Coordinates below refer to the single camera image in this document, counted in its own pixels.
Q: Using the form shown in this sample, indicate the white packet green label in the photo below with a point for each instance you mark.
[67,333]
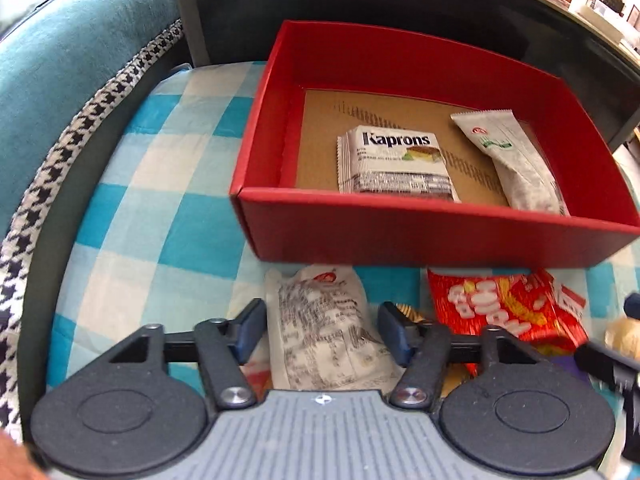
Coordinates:
[520,175]

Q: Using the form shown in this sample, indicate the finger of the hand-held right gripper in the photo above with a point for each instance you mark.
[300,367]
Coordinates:
[633,306]
[602,362]

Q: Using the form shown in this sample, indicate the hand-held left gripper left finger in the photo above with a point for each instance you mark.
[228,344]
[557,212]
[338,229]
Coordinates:
[249,332]

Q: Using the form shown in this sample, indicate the red cardboard box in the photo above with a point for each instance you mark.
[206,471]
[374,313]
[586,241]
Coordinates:
[400,240]

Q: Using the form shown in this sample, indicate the white cake packet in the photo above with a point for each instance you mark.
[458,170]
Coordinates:
[395,170]

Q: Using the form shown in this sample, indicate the teal sofa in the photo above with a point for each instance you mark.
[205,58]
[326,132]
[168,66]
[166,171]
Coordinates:
[60,60]

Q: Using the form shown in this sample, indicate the blue white checked blanket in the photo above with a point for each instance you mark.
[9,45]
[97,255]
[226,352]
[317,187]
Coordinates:
[150,210]

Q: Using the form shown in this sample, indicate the wooden shelf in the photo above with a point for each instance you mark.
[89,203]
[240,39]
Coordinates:
[600,15]

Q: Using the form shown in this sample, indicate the houndstooth cloth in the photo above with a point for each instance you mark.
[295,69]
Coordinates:
[75,140]

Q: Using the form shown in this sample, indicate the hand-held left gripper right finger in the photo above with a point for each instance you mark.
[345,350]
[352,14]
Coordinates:
[395,330]

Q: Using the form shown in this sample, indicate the red snack packet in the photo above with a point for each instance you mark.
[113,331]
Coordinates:
[500,305]

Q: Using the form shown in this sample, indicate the white packet red label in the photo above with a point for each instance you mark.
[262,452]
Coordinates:
[320,330]

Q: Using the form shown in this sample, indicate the brown cardboard sheet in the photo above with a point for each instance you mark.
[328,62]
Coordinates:
[325,160]

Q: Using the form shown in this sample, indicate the bun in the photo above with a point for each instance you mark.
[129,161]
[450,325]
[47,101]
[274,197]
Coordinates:
[625,337]

